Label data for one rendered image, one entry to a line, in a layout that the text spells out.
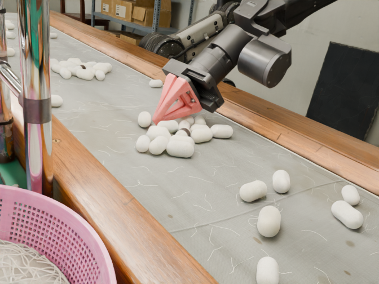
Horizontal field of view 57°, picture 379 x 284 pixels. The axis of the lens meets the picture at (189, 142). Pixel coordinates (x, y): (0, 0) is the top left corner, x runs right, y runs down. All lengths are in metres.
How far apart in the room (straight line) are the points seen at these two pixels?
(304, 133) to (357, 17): 2.03
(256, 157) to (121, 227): 0.28
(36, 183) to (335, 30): 2.43
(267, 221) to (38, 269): 0.21
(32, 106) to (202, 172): 0.23
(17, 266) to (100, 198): 0.08
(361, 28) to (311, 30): 0.34
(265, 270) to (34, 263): 0.19
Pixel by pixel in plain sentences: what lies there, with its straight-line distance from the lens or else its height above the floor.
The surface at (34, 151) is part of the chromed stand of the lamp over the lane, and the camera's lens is 0.33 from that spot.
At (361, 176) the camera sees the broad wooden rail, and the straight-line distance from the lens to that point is 0.53.
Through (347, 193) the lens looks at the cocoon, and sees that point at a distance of 0.46.
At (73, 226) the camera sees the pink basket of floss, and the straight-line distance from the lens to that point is 0.31.
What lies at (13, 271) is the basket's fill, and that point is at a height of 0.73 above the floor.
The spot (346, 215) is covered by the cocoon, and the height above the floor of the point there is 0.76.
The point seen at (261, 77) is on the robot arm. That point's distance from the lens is 0.54.
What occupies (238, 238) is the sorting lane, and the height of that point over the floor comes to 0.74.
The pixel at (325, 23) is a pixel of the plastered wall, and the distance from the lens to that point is 2.67.
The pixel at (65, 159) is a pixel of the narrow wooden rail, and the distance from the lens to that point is 0.40.
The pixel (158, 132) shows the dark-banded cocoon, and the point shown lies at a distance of 0.49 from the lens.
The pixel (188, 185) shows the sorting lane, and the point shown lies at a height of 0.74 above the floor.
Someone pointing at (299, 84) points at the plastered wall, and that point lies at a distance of 2.75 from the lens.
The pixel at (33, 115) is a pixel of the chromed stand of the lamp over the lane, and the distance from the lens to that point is 0.32.
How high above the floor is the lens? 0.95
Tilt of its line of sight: 24 degrees down
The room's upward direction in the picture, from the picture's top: 9 degrees clockwise
